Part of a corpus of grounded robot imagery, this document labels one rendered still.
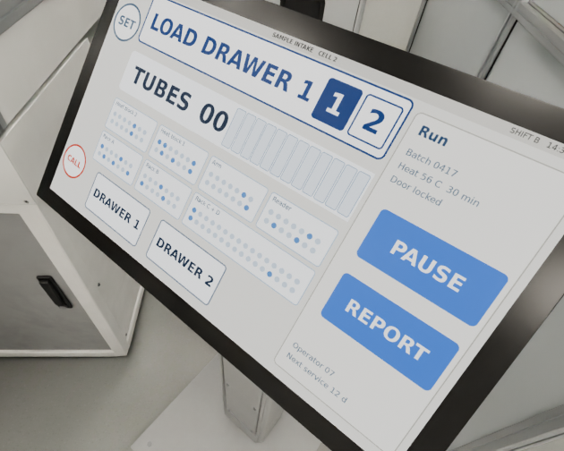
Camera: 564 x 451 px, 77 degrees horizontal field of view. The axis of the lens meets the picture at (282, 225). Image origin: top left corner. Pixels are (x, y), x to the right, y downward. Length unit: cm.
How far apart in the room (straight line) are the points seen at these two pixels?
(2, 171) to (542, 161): 73
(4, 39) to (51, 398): 109
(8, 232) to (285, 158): 70
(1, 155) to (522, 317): 72
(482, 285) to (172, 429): 114
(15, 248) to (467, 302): 87
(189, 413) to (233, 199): 104
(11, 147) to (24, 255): 31
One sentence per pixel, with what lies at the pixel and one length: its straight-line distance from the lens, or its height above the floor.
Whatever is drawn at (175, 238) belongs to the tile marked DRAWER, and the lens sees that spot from 38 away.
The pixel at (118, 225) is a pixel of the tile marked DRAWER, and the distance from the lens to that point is 43.
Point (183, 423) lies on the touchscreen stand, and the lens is 131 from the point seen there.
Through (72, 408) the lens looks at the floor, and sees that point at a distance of 145.
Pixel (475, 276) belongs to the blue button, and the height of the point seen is 110.
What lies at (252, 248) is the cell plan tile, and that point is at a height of 104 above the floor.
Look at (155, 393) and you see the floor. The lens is 139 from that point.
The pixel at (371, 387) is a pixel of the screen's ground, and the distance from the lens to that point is 32.
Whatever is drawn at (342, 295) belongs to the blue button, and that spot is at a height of 105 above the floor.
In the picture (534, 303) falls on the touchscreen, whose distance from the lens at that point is 30.
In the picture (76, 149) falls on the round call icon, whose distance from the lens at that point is 50.
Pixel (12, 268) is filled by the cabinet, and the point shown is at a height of 57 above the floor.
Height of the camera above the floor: 130
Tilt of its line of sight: 48 degrees down
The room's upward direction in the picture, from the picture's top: 8 degrees clockwise
